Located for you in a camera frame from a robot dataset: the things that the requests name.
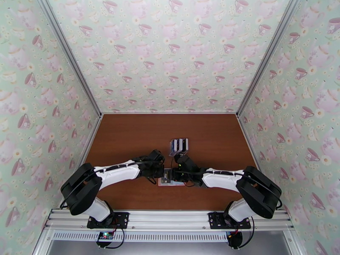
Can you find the pink leather card holder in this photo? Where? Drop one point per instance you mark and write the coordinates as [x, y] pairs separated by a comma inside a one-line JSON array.
[[172, 183]]

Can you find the black plastic card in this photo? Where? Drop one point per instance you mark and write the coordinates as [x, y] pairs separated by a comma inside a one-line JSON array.
[[167, 175]]

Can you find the clear acrylic card stand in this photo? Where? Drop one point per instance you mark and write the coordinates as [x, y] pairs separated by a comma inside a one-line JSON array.
[[182, 146]]

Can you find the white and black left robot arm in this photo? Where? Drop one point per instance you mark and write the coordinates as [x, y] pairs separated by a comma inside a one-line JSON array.
[[117, 172]]

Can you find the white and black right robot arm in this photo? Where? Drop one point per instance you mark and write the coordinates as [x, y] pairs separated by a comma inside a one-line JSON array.
[[223, 178]]

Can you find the blue VIP card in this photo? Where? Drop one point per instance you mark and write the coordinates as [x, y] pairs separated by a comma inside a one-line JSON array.
[[174, 146]]

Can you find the grey metal shelf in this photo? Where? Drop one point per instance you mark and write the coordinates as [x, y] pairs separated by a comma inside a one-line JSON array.
[[170, 249]]

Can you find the circuit board on black disc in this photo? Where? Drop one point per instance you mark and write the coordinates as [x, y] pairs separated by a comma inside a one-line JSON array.
[[235, 239]]

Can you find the circuit board with green light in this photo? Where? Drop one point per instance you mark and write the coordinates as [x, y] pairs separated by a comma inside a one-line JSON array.
[[105, 236]]

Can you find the aluminium mounting rail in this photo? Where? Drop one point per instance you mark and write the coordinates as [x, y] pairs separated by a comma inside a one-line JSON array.
[[170, 219]]

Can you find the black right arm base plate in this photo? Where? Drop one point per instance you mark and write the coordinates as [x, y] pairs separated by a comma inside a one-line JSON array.
[[216, 221]]

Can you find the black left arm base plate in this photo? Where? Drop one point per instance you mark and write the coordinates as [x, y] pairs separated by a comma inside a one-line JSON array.
[[120, 219]]

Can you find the aluminium back floor rail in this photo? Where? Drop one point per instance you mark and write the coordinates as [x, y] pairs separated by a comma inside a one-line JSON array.
[[170, 113]]

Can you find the aluminium floor rail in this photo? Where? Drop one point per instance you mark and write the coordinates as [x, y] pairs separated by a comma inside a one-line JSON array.
[[170, 113], [90, 140], [247, 140]]

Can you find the aluminium left floor rail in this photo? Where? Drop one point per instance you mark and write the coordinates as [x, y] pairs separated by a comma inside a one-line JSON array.
[[90, 140]]

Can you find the aluminium right floor rail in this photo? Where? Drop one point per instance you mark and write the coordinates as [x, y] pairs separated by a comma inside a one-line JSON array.
[[247, 140]]

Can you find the aluminium frame leg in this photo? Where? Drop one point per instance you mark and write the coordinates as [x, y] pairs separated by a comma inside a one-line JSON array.
[[293, 243], [42, 243]]

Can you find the aluminium left corner post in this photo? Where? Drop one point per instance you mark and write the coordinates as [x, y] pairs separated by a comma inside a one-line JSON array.
[[69, 55]]

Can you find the aluminium corner post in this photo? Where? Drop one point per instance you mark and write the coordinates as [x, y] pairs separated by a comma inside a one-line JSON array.
[[69, 55], [268, 55]]

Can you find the aluminium right corner post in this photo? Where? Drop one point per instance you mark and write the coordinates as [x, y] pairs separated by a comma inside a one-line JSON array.
[[268, 55]]

